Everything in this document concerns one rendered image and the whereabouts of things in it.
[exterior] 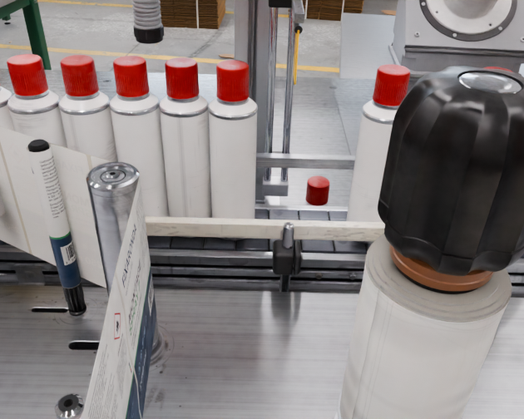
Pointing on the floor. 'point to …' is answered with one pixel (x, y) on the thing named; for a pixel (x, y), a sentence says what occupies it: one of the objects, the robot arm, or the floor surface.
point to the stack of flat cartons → (192, 13)
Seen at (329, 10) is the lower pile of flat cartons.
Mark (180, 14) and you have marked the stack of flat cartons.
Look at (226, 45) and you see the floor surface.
